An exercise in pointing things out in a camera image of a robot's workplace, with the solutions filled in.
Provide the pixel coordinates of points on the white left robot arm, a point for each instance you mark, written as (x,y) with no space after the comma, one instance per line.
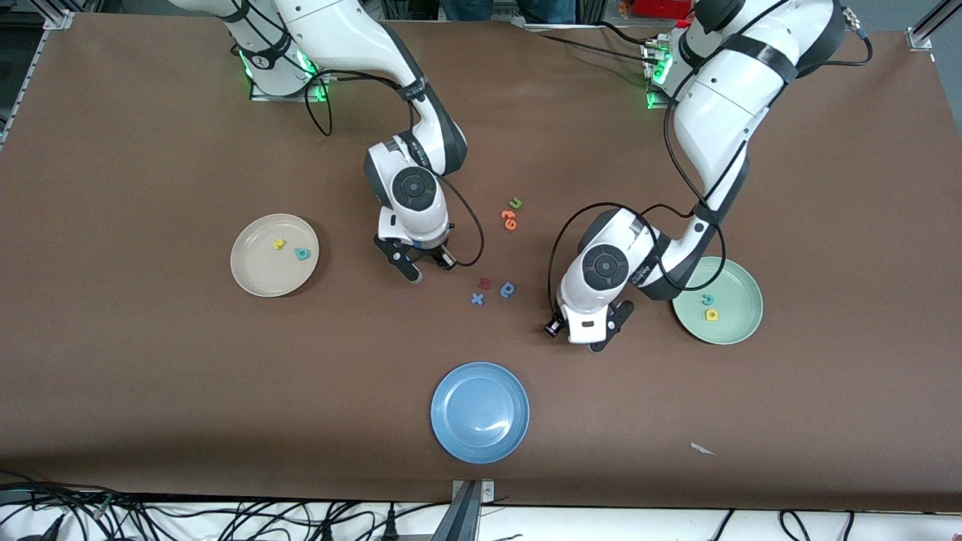
(605,267)

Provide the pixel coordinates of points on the blue letter a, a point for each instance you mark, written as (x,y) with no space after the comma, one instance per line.
(508,290)

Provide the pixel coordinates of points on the orange letter pair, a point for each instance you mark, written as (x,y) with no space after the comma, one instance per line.
(509,220)

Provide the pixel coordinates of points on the person in blue jeans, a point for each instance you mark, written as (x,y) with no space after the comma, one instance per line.
(511,9)

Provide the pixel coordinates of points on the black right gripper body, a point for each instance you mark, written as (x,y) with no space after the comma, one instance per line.
(438,255)

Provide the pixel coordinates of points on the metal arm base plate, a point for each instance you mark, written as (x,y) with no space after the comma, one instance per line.
(654,101)
(289,98)

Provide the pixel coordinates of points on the brown table cover sheet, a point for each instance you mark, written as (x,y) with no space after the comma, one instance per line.
(150,376)

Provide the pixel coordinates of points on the blue plate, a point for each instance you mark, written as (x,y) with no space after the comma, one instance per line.
(479,412)

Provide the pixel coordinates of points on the beige brown plate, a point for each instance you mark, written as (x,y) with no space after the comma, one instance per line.
(263,274)

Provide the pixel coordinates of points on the silver metal bracket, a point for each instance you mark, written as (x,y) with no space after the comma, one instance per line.
(487,491)

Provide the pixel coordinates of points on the light green plate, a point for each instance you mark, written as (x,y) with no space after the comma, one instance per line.
(736,315)

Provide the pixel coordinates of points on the white paper scrap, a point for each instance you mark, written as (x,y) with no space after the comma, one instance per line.
(701,448)

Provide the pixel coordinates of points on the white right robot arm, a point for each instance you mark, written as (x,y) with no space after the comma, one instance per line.
(413,188)

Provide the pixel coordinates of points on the aluminium frame rail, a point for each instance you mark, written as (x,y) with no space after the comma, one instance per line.
(921,34)
(58,20)

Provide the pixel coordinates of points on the dark aluminium post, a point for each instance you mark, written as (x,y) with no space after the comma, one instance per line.
(460,518)

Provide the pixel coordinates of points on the red box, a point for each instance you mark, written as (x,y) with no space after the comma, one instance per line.
(654,7)

